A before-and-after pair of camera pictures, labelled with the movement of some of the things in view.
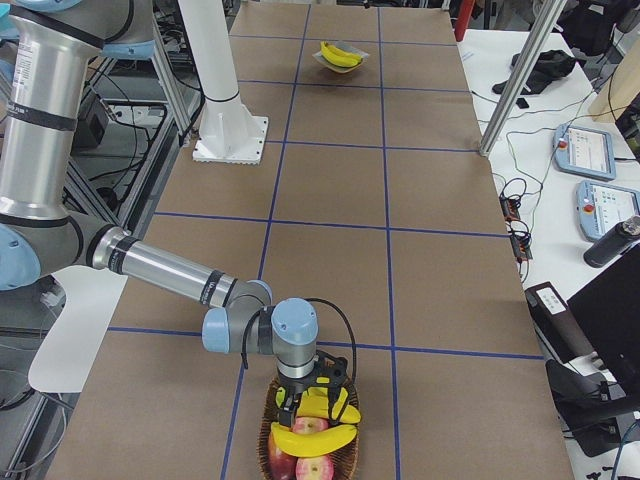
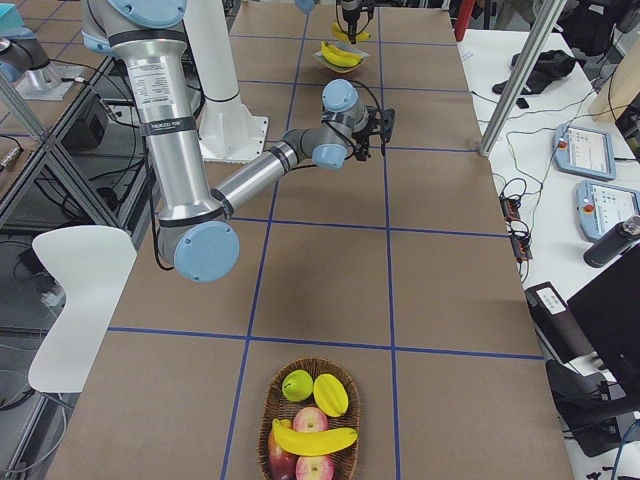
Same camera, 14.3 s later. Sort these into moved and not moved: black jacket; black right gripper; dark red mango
Moved: black right gripper
Not moved: dark red mango; black jacket
